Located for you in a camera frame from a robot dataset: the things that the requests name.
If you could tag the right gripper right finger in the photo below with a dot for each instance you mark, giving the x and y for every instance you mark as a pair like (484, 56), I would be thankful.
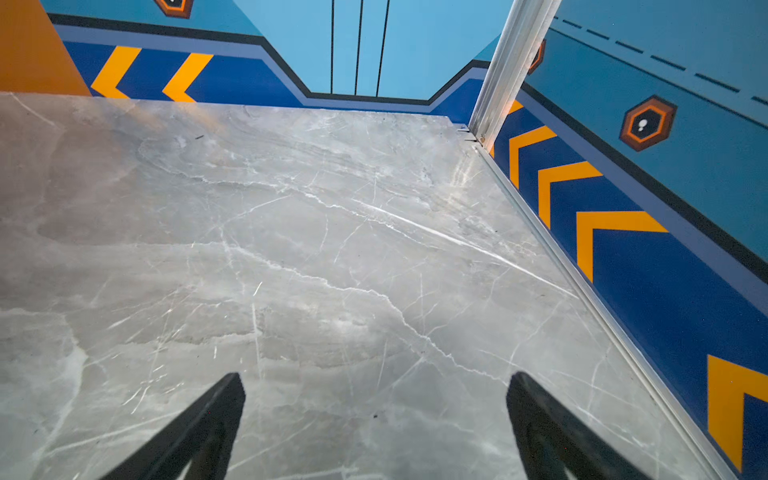
(553, 443)

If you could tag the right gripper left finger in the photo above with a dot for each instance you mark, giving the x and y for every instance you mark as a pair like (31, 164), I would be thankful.
(197, 444)

